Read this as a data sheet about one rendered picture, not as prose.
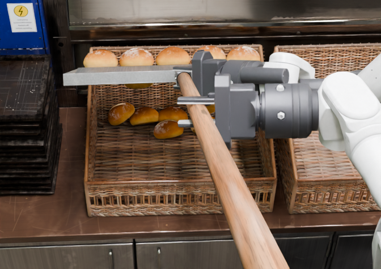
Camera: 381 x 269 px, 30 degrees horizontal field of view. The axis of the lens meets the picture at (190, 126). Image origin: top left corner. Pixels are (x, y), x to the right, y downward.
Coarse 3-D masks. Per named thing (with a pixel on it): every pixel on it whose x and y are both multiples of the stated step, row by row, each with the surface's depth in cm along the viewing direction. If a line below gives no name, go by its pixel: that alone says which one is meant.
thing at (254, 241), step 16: (192, 80) 148; (192, 112) 110; (208, 112) 108; (208, 128) 94; (208, 144) 85; (224, 144) 85; (208, 160) 80; (224, 160) 76; (224, 176) 70; (240, 176) 71; (224, 192) 66; (240, 192) 64; (224, 208) 64; (240, 208) 60; (256, 208) 60; (240, 224) 57; (256, 224) 55; (240, 240) 54; (256, 240) 52; (272, 240) 53; (240, 256) 53; (256, 256) 49; (272, 256) 49
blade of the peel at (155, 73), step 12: (72, 72) 180; (84, 72) 187; (96, 72) 164; (108, 72) 164; (120, 72) 165; (132, 72) 165; (144, 72) 165; (156, 72) 165; (168, 72) 165; (72, 84) 164; (84, 84) 165; (96, 84) 165
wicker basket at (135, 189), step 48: (96, 48) 225; (144, 48) 225; (192, 48) 226; (96, 96) 233; (96, 144) 231; (144, 144) 231; (192, 144) 232; (240, 144) 232; (96, 192) 203; (144, 192) 204; (192, 192) 205
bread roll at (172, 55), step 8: (168, 48) 206; (176, 48) 206; (160, 56) 205; (168, 56) 204; (176, 56) 204; (184, 56) 205; (160, 64) 205; (168, 64) 205; (176, 64) 205; (184, 64) 206
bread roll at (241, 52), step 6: (240, 48) 209; (246, 48) 209; (252, 48) 210; (228, 54) 209; (234, 54) 208; (240, 54) 207; (246, 54) 207; (252, 54) 208; (258, 54) 209; (258, 60) 209
